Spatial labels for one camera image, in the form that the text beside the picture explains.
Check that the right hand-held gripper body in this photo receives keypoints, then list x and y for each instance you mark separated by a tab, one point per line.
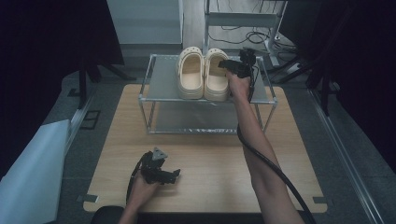
247	63

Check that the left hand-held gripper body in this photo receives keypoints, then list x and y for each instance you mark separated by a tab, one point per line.
154	169

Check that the cream clog shoe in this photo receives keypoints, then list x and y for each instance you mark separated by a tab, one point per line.
214	84
190	74

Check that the two-tier metal shoe rack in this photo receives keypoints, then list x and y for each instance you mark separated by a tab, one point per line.
165	81

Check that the person's right hand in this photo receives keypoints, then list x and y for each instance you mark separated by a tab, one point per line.
239	87

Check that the person's left hand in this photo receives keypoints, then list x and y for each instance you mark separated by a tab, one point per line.
141	193

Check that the person's dark trouser leg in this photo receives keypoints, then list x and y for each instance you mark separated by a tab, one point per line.
106	216

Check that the black stand legs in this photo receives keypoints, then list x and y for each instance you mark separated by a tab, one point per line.
323	87
83	84

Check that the white cabinet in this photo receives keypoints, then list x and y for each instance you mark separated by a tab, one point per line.
144	21

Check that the dark curtain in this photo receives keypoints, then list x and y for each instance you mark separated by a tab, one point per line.
364	62
40	46

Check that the large white sheet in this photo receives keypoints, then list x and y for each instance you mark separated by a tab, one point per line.
31	174

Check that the white metal desk frame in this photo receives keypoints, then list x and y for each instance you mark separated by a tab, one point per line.
239	19

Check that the aluminium floor rail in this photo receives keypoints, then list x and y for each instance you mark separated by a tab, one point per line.
77	121
345	155

